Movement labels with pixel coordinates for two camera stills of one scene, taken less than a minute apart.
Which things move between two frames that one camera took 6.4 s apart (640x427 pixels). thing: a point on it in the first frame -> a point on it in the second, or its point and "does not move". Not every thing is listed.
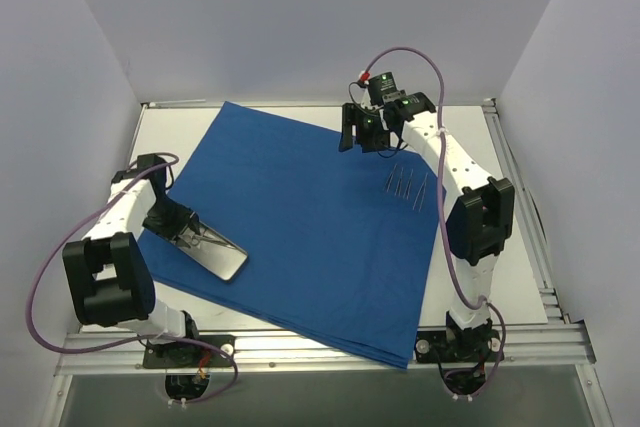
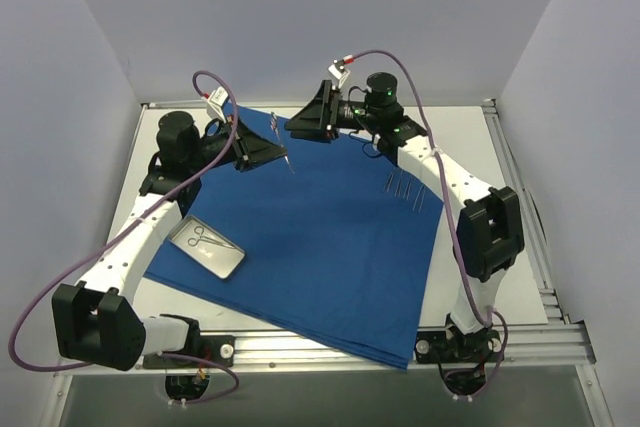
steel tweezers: [423, 193] does not move
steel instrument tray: [213, 253] does not move
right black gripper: [362, 126] -> [331, 110]
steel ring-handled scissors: [196, 239] -> [275, 126]
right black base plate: [467, 345] does not move
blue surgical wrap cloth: [343, 245] does not move
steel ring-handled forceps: [195, 239] does not move
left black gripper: [176, 222] -> [240, 145]
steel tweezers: [399, 183] does not move
